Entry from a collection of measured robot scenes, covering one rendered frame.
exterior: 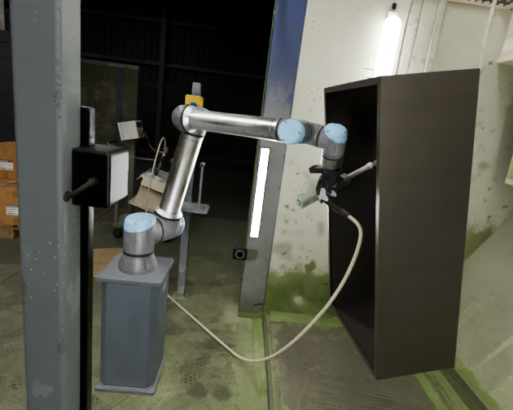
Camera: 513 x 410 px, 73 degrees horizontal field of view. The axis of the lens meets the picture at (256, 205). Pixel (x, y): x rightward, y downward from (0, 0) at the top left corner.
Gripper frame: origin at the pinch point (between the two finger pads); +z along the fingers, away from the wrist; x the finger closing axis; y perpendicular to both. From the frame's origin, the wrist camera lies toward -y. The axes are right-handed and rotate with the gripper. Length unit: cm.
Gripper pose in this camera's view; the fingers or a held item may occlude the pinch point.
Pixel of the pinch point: (322, 197)
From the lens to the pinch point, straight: 162.7
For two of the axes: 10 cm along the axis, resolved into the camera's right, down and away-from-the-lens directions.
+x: 8.1, -4.1, 4.3
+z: 0.2, 7.4, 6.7
